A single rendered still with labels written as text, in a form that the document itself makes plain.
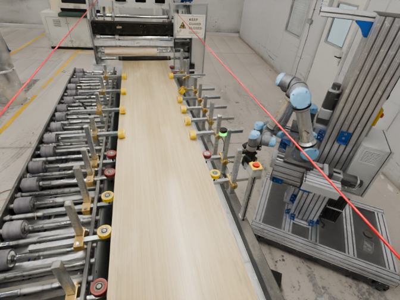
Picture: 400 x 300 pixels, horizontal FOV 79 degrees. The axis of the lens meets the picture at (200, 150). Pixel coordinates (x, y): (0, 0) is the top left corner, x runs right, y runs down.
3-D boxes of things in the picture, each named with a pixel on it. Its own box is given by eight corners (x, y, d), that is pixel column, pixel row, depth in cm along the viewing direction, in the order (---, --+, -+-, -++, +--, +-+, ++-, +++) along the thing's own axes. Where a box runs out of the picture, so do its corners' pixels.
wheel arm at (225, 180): (259, 177, 207) (260, 173, 204) (261, 180, 204) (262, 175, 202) (210, 183, 198) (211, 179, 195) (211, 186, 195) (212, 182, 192)
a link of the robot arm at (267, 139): (276, 133, 177) (261, 130, 178) (277, 141, 168) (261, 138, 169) (274, 141, 181) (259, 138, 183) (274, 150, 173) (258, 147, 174)
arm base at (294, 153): (309, 153, 194) (314, 143, 188) (309, 164, 183) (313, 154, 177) (290, 148, 199) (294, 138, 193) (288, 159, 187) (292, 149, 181)
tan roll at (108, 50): (187, 53, 412) (187, 46, 404) (188, 56, 402) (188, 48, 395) (98, 53, 381) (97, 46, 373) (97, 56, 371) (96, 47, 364)
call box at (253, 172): (256, 170, 158) (259, 161, 154) (261, 177, 153) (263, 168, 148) (246, 171, 157) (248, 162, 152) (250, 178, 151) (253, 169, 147)
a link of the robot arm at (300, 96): (317, 149, 177) (307, 79, 150) (320, 162, 165) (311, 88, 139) (299, 152, 182) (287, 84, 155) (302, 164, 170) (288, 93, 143)
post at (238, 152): (231, 191, 205) (241, 146, 176) (233, 194, 202) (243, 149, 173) (227, 192, 204) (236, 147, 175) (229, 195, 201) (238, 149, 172)
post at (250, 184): (243, 214, 184) (255, 171, 157) (246, 219, 180) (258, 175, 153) (238, 215, 183) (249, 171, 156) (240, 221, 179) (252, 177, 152)
